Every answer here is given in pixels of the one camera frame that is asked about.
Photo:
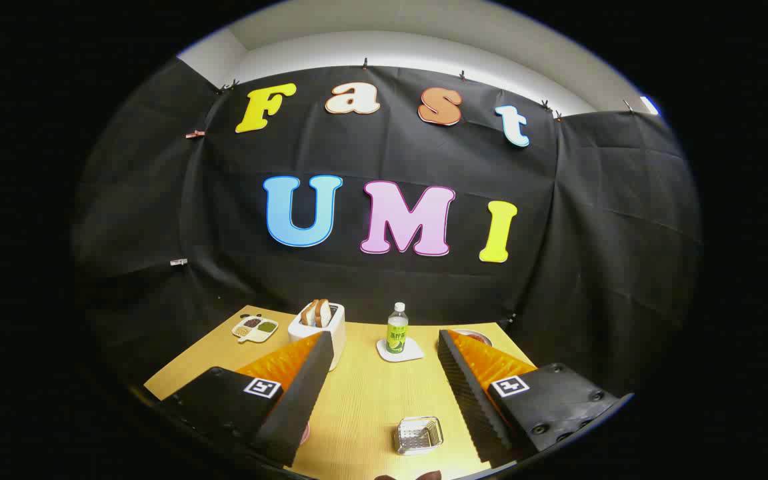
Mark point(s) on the bread slice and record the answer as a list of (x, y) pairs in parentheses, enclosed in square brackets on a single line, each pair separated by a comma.
[(309, 312), (322, 312)]

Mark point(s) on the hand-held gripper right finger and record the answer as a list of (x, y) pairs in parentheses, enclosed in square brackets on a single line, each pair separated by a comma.
[(470, 400)]

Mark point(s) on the white coaster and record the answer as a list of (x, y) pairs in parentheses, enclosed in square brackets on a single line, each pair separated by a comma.
[(412, 352)]

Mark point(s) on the green label plastic bottle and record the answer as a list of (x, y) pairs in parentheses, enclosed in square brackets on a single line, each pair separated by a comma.
[(396, 330)]

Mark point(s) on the pink plate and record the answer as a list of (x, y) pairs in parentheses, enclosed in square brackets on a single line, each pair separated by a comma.
[(304, 433)]

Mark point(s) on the white divided seasoning dish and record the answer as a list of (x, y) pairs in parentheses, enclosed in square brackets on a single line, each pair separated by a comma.
[(255, 328)]

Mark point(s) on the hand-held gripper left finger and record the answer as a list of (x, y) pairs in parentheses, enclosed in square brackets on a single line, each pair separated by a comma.
[(297, 400)]

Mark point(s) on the white toaster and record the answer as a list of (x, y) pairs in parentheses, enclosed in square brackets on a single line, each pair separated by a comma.
[(337, 333)]

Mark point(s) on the white plate of food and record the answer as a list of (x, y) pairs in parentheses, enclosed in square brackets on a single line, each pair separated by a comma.
[(476, 336)]

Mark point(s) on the metal mesh basket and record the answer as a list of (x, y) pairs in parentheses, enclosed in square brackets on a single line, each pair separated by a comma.
[(418, 434)]

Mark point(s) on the pink cloth clip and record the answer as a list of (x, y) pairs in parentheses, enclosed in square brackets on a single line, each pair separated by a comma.
[(194, 134)]

